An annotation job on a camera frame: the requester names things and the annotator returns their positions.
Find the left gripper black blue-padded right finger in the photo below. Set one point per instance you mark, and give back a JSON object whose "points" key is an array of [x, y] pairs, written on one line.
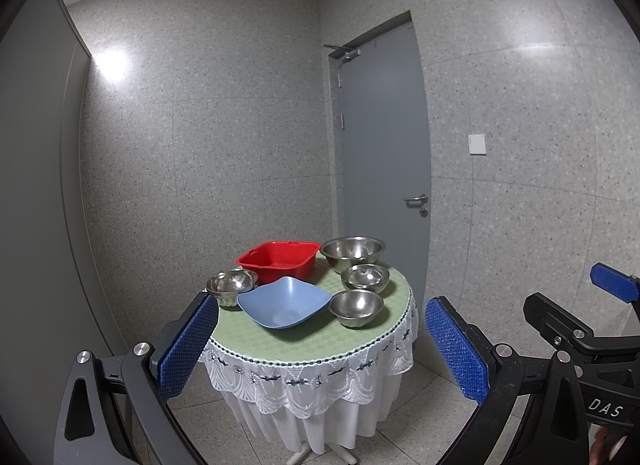
{"points": [[554, 428]]}

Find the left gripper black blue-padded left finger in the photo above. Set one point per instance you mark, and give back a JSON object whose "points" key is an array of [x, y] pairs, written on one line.
{"points": [[91, 429]]}

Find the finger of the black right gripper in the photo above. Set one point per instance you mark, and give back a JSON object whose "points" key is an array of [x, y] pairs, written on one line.
{"points": [[558, 326]]}

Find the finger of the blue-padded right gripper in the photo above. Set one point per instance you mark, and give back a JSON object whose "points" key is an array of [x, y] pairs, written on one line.
{"points": [[622, 286]]}

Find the blue square plastic bowl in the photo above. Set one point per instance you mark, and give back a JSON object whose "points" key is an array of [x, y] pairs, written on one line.
{"points": [[284, 303]]}

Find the large steel bowl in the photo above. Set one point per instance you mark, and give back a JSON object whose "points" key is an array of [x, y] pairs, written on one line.
{"points": [[343, 252]]}

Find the person's hand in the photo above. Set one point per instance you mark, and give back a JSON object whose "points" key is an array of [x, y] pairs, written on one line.
{"points": [[607, 442]]}

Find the grey cabinet panel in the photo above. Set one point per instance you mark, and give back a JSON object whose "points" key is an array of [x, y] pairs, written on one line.
{"points": [[45, 245]]}

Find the round table green cloth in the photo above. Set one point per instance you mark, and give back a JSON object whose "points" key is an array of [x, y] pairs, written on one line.
{"points": [[317, 383]]}

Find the red plastic basin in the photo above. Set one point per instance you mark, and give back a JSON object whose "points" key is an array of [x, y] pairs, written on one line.
{"points": [[275, 259]]}

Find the grey door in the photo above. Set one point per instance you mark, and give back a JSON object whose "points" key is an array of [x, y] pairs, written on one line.
{"points": [[382, 145]]}

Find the door closer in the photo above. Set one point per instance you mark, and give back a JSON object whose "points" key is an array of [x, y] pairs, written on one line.
{"points": [[343, 53]]}

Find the door handle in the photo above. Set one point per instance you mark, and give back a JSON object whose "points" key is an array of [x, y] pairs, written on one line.
{"points": [[418, 202]]}

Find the white wall switch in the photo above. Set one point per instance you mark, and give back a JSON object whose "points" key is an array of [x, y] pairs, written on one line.
{"points": [[477, 144]]}

